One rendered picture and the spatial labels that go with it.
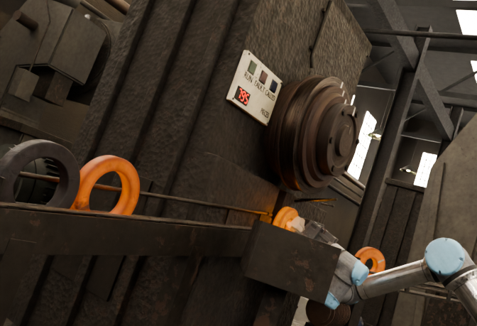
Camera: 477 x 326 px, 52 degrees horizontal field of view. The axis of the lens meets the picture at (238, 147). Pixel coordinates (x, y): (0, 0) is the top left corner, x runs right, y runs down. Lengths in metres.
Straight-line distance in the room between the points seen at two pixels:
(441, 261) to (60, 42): 4.86
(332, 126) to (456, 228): 2.84
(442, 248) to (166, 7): 1.31
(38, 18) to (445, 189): 4.64
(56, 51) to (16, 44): 0.60
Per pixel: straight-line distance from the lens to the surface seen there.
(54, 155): 1.05
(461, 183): 4.58
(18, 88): 5.59
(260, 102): 1.75
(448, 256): 1.65
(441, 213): 4.57
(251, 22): 1.69
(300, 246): 1.21
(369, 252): 2.25
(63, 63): 5.86
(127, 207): 1.22
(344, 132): 1.87
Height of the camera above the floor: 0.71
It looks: 8 degrees up
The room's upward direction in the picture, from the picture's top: 19 degrees clockwise
